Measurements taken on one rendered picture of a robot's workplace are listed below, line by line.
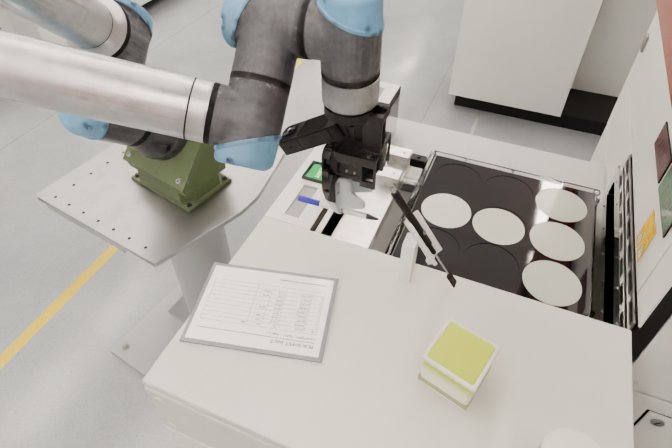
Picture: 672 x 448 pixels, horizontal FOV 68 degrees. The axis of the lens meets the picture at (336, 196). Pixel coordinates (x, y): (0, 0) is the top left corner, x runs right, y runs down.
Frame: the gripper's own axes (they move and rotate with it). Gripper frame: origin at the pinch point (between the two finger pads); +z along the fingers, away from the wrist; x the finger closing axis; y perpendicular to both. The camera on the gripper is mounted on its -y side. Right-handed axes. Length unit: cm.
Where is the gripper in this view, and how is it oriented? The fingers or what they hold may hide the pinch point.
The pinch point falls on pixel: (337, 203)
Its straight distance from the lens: 80.0
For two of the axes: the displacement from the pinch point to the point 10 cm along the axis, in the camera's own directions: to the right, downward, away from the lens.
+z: 0.1, 7.1, 7.0
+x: 3.7, -6.6, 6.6
